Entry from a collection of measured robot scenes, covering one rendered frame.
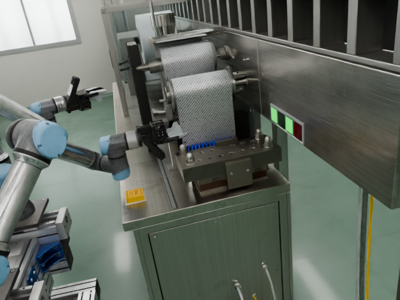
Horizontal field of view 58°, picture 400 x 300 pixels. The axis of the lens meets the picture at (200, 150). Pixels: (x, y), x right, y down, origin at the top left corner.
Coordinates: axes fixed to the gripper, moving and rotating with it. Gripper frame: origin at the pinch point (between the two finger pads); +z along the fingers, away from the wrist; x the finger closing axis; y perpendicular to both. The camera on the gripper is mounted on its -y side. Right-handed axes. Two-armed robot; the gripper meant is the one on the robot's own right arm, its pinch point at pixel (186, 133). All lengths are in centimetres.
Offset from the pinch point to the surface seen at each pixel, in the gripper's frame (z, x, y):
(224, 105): 17.6, -0.2, 9.2
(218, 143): 11.9, -6.4, -4.5
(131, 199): -27.3, -13.5, -17.1
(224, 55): 28.2, 28.4, 24.0
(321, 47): 31, -53, 37
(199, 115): 6.5, -0.2, 6.8
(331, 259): 81, 18, -109
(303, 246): 71, 35, -109
